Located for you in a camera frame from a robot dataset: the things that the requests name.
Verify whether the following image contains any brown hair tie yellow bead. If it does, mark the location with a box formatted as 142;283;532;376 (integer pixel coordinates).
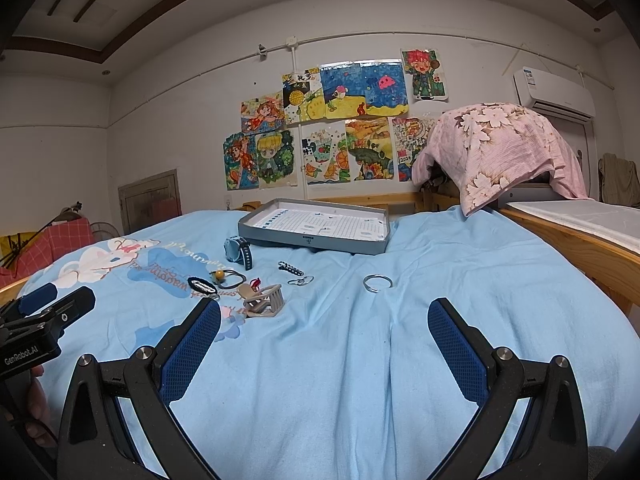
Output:
209;269;246;290

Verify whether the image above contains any blue smart watch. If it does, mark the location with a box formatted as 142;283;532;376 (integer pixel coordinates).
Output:
224;236;254;271

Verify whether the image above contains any beige claw hair clip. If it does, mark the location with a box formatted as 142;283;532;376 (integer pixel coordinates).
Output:
238;284;285;318

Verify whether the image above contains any silver bangle ring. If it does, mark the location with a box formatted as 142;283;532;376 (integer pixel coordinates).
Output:
362;273;394;295

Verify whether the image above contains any person's left hand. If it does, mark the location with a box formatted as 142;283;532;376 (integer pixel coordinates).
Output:
26;365;56;448

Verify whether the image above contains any red checkered cloth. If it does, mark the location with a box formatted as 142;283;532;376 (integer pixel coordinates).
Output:
0;217;94;287

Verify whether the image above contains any brown wooden door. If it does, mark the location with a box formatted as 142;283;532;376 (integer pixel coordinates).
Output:
118;169;182;234

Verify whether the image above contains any orange fish girl drawing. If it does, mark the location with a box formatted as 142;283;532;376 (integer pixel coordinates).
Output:
222;132;259;191

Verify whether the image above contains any white mattress side bed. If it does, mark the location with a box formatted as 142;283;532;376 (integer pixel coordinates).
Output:
508;200;640;254

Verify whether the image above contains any light blue cartoon bedsheet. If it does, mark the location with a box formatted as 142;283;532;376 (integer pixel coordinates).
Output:
14;206;640;480

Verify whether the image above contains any blond boy drawing poster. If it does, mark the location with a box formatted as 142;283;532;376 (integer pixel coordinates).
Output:
256;129;297;188

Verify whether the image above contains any olive hanging garment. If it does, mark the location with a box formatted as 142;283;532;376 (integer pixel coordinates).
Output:
598;153;640;208

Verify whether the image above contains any mermaid drawing poster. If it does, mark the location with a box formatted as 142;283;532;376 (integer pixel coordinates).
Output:
240;91;285;133

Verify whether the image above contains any grey cardboard tray box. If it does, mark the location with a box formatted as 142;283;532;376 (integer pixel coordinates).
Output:
238;198;390;256

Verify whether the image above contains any pink floral blanket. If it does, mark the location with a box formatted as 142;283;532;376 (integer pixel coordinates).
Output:
411;103;588;216

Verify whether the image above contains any turtle fish drawing poster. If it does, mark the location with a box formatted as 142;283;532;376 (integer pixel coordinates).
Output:
302;122;352;184

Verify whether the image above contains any yellow planet drawing poster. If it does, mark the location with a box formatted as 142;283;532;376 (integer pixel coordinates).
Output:
282;67;326;125

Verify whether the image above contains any colourful collage drawing poster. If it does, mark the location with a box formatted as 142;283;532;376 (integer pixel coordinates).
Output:
392;116;436;182

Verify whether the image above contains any orange landscape drawing poster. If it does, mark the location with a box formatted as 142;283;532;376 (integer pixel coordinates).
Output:
345;117;394;181

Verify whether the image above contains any blue sea drawing poster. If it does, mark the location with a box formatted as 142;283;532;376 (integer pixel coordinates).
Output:
320;60;409;119

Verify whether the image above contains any red hair character drawing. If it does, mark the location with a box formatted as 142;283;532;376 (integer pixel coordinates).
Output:
401;49;448;101

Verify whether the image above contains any white wire fan guard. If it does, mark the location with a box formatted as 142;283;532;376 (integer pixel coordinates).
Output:
90;221;120;242

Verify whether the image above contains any white wall air conditioner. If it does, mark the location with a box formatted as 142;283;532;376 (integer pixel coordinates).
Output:
513;67;596;124

